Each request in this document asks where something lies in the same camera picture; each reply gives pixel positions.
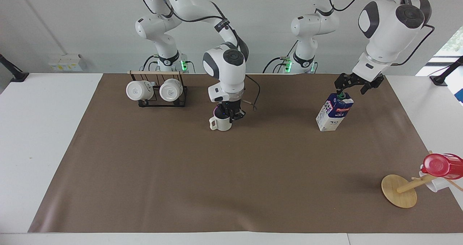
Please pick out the red plastic cup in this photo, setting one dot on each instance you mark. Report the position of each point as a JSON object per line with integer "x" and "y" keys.
{"x": 439, "y": 165}

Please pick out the white wall box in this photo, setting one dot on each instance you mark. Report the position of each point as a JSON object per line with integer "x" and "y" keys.
{"x": 65, "y": 62}

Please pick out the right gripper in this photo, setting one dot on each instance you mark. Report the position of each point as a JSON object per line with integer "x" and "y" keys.
{"x": 228, "y": 106}

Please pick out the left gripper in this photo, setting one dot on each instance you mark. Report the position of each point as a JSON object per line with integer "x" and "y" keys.
{"x": 365, "y": 83}

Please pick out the blue white milk carton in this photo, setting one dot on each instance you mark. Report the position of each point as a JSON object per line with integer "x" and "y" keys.
{"x": 332, "y": 113}

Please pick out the white cup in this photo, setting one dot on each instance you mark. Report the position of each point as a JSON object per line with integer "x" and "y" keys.
{"x": 436, "y": 184}

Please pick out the wooden cup tree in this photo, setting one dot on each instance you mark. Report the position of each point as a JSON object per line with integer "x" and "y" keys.
{"x": 398, "y": 190}

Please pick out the black stand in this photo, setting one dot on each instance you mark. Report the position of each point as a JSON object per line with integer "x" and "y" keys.
{"x": 443, "y": 77}
{"x": 16, "y": 75}

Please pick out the white mug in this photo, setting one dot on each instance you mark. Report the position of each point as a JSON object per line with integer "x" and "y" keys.
{"x": 170, "y": 90}
{"x": 136, "y": 90}
{"x": 223, "y": 124}

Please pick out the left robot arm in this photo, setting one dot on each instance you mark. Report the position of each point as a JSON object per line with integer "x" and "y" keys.
{"x": 389, "y": 35}

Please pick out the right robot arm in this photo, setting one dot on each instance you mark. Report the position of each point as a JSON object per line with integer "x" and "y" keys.
{"x": 224, "y": 66}

